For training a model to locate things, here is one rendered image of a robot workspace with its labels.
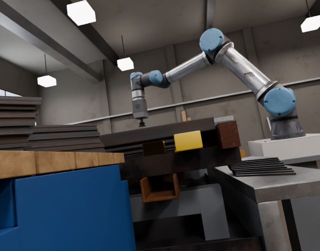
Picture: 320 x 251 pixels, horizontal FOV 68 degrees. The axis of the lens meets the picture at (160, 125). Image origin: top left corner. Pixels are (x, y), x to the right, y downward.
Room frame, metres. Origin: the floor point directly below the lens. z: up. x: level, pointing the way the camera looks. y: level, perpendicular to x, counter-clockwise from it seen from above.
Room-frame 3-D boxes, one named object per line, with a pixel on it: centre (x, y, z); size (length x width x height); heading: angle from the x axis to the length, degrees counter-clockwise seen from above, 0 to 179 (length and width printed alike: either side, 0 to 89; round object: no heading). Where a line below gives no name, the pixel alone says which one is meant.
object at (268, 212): (1.14, -0.25, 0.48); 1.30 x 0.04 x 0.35; 174
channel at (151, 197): (1.36, -0.06, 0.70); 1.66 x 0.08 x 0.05; 174
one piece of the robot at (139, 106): (1.37, 0.11, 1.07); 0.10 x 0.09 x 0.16; 76
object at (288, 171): (0.78, -0.27, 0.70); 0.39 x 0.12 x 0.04; 174
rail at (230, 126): (1.34, -0.23, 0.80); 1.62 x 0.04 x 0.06; 174
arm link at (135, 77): (1.35, 0.09, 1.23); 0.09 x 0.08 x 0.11; 61
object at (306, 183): (1.13, -0.33, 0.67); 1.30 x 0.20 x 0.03; 174
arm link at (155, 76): (1.32, 0.00, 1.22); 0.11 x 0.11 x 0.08; 60
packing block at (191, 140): (0.55, -0.06, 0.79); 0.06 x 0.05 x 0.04; 84
